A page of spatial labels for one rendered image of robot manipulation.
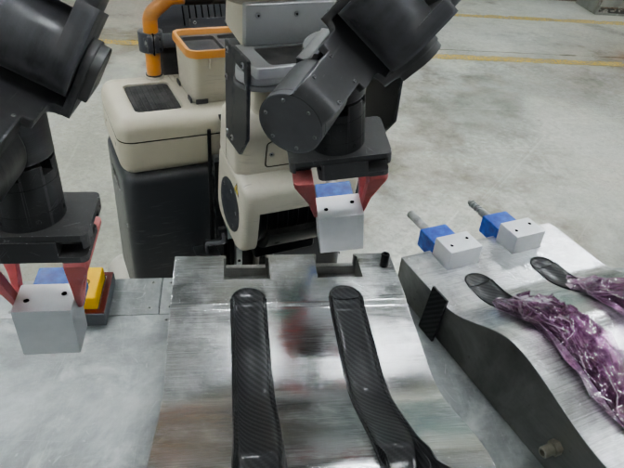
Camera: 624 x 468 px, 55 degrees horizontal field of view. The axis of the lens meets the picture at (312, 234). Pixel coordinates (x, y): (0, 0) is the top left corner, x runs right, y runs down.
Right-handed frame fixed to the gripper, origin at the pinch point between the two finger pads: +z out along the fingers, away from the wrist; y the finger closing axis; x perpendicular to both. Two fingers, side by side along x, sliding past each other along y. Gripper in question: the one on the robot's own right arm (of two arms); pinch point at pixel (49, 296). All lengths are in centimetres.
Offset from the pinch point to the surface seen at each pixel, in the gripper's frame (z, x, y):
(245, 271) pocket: 8.6, 13.2, 18.1
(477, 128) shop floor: 99, 237, 152
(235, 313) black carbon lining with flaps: 7.0, 4.3, 16.7
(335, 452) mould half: 2.5, -16.2, 23.9
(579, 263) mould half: 10, 15, 63
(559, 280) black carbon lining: 11, 12, 59
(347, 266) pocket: 8.3, 13.2, 30.7
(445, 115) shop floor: 99, 253, 138
